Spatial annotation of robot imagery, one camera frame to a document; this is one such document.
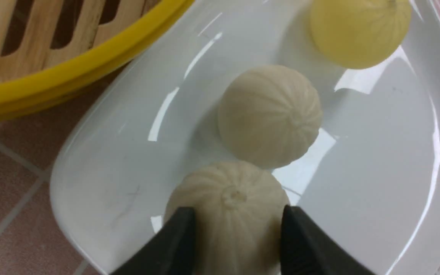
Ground white square plate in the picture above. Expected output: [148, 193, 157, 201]
[50, 0, 440, 275]

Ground yellow steamed bun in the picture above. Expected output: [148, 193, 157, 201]
[309, 0, 413, 69]

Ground white steamed bun front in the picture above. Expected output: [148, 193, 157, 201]
[163, 161, 290, 275]

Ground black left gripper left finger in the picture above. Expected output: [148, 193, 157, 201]
[112, 207, 197, 275]

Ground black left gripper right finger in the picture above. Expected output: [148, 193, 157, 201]
[280, 205, 374, 275]

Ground yellow-rimmed bamboo steamer basket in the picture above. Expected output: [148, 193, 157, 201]
[0, 0, 193, 120]

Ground white steamed bun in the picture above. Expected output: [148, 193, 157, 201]
[217, 65, 323, 169]
[163, 161, 290, 275]

